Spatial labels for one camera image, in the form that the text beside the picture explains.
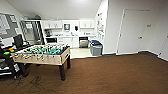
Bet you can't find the blue lid waste bin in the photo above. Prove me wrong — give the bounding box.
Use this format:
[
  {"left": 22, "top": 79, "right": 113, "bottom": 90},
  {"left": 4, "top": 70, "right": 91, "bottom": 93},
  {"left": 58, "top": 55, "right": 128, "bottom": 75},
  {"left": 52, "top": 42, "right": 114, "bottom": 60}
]
[{"left": 89, "top": 39, "right": 101, "bottom": 46}]

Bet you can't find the white two-door sink cabinet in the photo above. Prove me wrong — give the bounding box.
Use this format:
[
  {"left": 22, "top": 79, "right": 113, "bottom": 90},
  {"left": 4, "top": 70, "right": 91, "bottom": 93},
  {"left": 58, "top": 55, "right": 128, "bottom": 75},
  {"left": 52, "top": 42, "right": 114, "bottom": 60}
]
[{"left": 57, "top": 36, "right": 80, "bottom": 49}]

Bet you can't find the black built-in microwave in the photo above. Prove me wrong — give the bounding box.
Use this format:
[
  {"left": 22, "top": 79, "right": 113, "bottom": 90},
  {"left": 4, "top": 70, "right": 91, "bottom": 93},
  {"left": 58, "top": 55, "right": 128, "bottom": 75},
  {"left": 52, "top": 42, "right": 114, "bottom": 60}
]
[{"left": 45, "top": 37, "right": 58, "bottom": 44}]

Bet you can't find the green foosball table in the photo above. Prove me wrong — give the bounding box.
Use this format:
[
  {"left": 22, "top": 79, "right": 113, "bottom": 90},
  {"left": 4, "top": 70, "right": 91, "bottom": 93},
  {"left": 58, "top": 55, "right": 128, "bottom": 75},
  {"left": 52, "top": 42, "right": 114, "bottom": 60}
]
[{"left": 11, "top": 43, "right": 72, "bottom": 82}]

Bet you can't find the white room door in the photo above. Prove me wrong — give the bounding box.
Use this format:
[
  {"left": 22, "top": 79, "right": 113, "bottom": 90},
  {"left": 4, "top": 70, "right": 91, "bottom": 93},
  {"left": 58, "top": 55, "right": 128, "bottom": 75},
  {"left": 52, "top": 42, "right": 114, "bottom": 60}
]
[{"left": 116, "top": 8, "right": 151, "bottom": 55}]

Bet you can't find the steel refrigerator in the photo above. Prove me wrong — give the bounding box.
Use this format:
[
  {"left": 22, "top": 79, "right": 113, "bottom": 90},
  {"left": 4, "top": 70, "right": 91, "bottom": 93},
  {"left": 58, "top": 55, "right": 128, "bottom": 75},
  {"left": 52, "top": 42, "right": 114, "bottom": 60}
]
[{"left": 20, "top": 19, "right": 45, "bottom": 46}]

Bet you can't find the black laptop screen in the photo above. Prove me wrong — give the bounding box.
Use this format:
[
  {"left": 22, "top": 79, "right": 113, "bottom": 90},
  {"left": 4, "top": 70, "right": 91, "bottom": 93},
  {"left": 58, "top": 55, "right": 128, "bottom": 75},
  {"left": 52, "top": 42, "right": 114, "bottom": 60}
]
[{"left": 12, "top": 33, "right": 25, "bottom": 49}]

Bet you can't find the small green round item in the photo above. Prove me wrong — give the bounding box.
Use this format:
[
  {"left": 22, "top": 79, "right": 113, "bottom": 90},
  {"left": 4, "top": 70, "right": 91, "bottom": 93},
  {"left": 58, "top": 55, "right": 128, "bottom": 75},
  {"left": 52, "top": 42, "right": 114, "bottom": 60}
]
[{"left": 3, "top": 50, "right": 12, "bottom": 56}]

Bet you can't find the white wall cabinet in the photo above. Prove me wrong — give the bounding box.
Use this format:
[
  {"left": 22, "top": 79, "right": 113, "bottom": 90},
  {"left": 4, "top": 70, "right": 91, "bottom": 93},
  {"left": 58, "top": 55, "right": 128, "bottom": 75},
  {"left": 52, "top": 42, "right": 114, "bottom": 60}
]
[
  {"left": 42, "top": 19, "right": 64, "bottom": 30},
  {"left": 79, "top": 19, "right": 95, "bottom": 29}
]

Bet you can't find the large printed wall poster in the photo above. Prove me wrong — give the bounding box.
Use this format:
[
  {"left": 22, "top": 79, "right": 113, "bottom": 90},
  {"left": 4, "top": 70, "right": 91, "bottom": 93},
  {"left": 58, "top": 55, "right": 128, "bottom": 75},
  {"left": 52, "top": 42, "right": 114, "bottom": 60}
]
[{"left": 96, "top": 12, "right": 105, "bottom": 38}]

